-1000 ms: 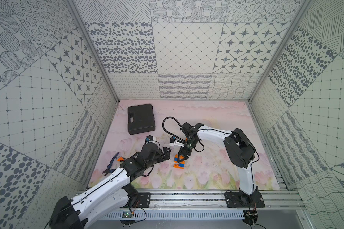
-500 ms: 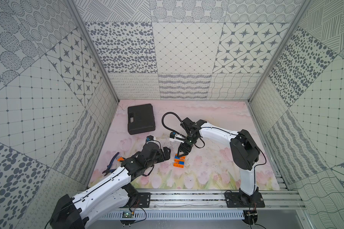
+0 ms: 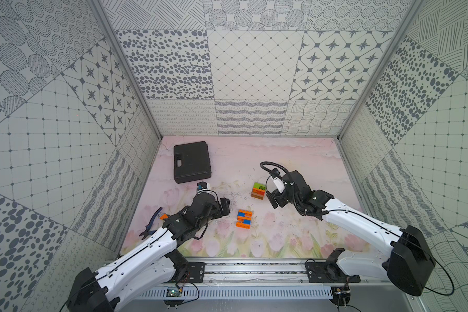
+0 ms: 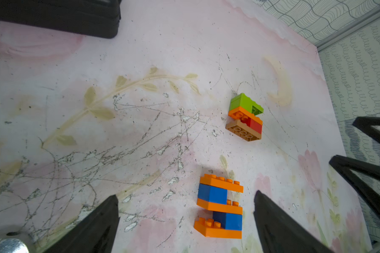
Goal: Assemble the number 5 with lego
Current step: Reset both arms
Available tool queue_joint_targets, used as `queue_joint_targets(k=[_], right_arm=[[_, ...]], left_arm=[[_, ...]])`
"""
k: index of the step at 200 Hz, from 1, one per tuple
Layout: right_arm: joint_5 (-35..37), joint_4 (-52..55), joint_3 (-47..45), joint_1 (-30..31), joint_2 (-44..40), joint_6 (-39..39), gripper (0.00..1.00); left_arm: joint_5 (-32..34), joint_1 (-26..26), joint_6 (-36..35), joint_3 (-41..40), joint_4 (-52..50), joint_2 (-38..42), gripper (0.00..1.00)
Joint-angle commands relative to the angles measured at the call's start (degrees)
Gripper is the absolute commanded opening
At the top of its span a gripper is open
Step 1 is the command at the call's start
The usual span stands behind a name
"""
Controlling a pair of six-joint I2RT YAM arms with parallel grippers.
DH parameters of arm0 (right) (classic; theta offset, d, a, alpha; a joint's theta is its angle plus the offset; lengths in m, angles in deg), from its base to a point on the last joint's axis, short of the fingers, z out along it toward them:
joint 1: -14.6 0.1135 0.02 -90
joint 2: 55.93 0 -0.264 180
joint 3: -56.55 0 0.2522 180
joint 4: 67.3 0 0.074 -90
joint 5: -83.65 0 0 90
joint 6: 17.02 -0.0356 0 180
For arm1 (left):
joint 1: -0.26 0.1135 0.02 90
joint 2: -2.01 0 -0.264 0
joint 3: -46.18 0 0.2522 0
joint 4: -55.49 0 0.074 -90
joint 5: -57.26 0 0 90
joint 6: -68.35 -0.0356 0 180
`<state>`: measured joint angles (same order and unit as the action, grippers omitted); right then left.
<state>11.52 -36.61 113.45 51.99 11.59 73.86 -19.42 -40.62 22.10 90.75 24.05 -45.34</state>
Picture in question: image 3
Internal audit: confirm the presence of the small orange lego brick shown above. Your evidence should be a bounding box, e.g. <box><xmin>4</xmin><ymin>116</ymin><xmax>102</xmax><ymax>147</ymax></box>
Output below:
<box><xmin>236</xmin><ymin>222</ymin><xmax>250</xmax><ymax>229</ymax></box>

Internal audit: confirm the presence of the tan 2x4 lego plate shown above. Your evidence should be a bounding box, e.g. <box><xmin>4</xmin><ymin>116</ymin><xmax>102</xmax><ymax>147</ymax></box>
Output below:
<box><xmin>250</xmin><ymin>193</ymin><xmax>264</xmax><ymax>200</ymax></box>

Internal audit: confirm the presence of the green long lego brick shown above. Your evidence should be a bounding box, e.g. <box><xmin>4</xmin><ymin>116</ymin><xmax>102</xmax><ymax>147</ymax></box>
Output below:
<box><xmin>253</xmin><ymin>182</ymin><xmax>266</xmax><ymax>191</ymax></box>

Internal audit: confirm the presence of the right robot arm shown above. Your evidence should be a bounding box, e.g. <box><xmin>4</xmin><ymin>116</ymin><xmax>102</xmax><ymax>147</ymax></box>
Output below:
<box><xmin>266</xmin><ymin>169</ymin><xmax>436</xmax><ymax>296</ymax></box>

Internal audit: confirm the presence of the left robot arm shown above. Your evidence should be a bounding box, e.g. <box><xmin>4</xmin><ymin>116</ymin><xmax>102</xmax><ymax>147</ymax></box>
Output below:
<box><xmin>64</xmin><ymin>190</ymin><xmax>230</xmax><ymax>311</ymax></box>

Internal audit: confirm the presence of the black plastic case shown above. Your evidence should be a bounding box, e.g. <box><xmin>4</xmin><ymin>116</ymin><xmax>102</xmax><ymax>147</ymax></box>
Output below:
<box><xmin>174</xmin><ymin>141</ymin><xmax>212</xmax><ymax>184</ymax></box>

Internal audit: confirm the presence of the green circuit board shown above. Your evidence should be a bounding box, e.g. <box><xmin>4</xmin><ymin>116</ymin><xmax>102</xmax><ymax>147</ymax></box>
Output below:
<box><xmin>163</xmin><ymin>287</ymin><xmax>183</xmax><ymax>300</ymax></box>

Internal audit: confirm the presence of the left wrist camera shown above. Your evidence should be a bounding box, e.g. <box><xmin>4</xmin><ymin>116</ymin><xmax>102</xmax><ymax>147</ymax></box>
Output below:
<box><xmin>196</xmin><ymin>181</ymin><xmax>209</xmax><ymax>194</ymax></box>

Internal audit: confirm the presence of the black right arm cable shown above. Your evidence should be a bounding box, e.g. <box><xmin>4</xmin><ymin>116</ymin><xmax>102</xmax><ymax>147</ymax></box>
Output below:
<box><xmin>259</xmin><ymin>161</ymin><xmax>291</xmax><ymax>180</ymax></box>

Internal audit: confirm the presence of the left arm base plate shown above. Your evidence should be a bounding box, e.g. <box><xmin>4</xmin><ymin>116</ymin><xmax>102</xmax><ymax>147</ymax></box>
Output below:
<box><xmin>169</xmin><ymin>262</ymin><xmax>205</xmax><ymax>283</ymax></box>

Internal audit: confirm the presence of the aluminium front rail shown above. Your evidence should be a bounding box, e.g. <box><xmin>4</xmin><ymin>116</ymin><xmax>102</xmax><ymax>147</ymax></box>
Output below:
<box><xmin>97</xmin><ymin>256</ymin><xmax>418</xmax><ymax>287</ymax></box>

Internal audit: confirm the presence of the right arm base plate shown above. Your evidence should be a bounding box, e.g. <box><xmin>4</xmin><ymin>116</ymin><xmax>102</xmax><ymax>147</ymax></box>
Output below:
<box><xmin>304</xmin><ymin>259</ymin><xmax>361</xmax><ymax>284</ymax></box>

